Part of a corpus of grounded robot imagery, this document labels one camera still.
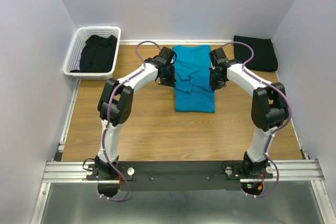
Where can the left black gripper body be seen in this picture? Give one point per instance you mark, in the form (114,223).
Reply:
(168,77)

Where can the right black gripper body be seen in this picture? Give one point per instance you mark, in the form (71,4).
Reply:
(216,82)

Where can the blue t-shirt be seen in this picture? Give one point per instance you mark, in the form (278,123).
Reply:
(192,91)

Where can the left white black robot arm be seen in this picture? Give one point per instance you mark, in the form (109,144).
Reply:
(116,100)

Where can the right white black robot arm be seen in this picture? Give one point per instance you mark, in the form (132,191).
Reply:
(269,108)

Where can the folded black t-shirt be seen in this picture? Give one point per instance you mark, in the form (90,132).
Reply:
(264,55)

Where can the black t-shirt in basket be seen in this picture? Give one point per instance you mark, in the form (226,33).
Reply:
(97,55)

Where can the white plastic laundry basket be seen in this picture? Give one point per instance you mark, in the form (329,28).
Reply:
(78,43)

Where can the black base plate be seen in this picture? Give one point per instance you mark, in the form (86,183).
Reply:
(175,176)

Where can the aluminium frame rail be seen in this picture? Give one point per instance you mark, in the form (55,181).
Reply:
(155,132)

